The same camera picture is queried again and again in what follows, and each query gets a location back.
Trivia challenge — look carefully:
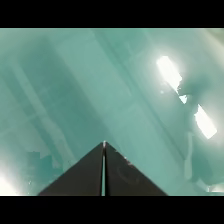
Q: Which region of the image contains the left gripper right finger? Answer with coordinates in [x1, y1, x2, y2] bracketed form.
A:
[104, 141, 169, 197]

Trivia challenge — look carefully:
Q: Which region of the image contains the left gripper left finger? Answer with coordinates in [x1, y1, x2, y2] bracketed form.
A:
[37, 141, 105, 197]

